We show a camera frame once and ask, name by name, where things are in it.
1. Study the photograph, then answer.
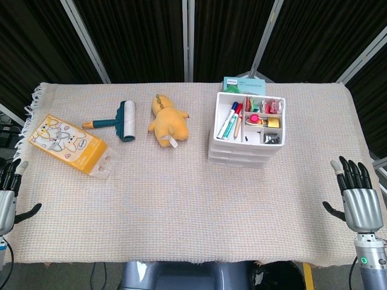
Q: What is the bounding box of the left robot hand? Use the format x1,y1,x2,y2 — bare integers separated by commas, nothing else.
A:
0,159,42,237

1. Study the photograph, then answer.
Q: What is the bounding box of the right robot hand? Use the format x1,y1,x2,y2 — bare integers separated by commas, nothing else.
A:
322,155,384,233

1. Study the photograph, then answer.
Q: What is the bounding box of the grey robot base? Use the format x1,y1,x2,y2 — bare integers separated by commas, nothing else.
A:
120,261,253,290

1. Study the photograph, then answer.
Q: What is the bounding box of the white drawer organizer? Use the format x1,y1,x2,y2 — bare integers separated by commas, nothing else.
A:
207,91,287,170

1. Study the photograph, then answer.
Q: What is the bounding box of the yellow cat-print tissue pack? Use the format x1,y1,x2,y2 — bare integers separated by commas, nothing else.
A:
28,113,118,181

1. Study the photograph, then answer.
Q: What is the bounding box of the black waste bin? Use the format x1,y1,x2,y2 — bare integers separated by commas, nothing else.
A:
250,261,306,290

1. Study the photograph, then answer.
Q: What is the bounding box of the brass padlock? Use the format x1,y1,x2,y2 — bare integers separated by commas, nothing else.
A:
245,117,282,129

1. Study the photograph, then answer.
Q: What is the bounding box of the red candy packet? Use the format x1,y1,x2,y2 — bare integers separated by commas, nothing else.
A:
263,98,284,114

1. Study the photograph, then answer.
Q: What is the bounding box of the tan wooden pencil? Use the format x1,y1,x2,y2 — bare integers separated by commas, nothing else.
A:
233,116,243,140

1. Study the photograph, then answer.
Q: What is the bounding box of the teal lint roller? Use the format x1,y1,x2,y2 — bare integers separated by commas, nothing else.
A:
82,100,137,143

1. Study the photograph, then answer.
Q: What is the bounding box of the red and green clips pack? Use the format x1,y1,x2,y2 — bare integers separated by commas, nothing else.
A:
245,97,264,113

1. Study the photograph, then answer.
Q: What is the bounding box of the red-cap whiteboard marker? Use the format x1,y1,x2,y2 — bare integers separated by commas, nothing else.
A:
222,103,244,140

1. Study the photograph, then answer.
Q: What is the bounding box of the blue-cap whiteboard marker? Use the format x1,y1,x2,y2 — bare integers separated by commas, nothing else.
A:
216,101,239,139

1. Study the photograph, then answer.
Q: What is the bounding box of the teal printed booklet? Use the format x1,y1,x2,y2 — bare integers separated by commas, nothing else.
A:
223,76,267,95

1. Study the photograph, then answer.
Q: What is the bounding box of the beige woven table cloth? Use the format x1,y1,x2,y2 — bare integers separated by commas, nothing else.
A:
13,82,382,268

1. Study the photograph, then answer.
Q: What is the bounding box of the yellow plush toy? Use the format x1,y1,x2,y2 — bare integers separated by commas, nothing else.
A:
147,94,191,149

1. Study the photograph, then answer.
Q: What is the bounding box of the grey screen frame post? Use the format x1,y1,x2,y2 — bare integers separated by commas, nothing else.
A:
0,102,25,127
371,156,387,194
335,39,387,85
249,0,285,81
59,0,111,84
181,0,195,82

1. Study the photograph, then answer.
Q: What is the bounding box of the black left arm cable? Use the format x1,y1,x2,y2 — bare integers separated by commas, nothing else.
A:
0,241,15,271

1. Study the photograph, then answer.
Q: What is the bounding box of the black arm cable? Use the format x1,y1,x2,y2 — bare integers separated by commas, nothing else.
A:
349,256,359,290
0,241,15,271

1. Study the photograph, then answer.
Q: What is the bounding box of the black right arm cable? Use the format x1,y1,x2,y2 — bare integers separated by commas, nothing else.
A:
349,256,359,290

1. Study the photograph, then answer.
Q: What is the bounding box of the black floor cable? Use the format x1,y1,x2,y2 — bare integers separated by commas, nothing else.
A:
89,262,107,290

